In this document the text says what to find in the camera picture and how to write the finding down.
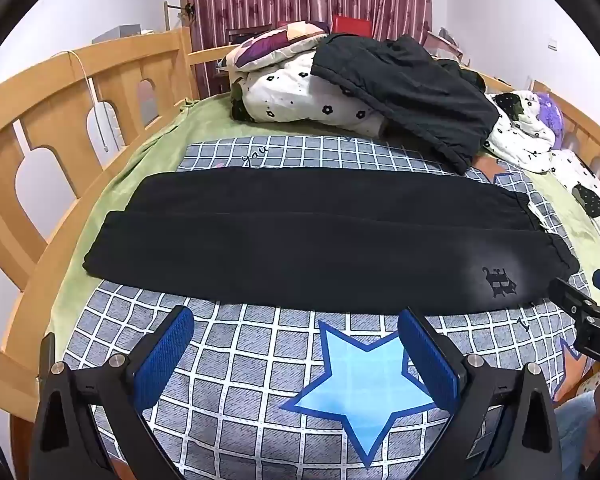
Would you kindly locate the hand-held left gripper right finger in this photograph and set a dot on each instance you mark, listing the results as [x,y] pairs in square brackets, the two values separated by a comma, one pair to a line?
[427,355]

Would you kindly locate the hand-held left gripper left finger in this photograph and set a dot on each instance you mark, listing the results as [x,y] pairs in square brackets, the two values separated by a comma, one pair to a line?
[162,355]

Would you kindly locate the black pants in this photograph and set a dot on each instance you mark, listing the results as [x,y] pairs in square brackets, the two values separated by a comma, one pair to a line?
[305,245]

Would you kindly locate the grey grid star bedsheet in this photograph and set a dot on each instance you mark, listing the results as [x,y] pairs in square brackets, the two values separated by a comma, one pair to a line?
[230,360]

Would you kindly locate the person's leg in jeans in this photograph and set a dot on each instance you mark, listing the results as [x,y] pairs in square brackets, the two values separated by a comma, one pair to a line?
[577,435]

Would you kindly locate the purple plush toy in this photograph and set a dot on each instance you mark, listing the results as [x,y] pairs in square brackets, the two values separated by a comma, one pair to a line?
[550,115]

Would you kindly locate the green blanket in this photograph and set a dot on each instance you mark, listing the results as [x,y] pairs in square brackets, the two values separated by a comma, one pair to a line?
[130,160]

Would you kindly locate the black jacket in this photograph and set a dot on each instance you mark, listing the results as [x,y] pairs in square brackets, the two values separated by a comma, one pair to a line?
[410,90]

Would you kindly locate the white floral quilt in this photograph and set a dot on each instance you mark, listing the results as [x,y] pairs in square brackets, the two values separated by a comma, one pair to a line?
[290,90]

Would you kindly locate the purple patterned pillow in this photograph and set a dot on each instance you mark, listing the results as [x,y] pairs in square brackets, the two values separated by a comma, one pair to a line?
[265,47]

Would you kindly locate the grey box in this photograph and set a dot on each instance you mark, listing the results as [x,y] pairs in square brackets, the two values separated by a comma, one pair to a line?
[117,34]

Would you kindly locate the red box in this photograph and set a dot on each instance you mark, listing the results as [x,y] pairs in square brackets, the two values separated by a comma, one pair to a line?
[351,24]

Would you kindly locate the wooden coat rack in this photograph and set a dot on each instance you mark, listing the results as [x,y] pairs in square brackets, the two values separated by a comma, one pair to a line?
[182,9]

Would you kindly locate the wooden bed frame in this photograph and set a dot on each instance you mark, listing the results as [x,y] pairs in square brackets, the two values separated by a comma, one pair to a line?
[55,110]

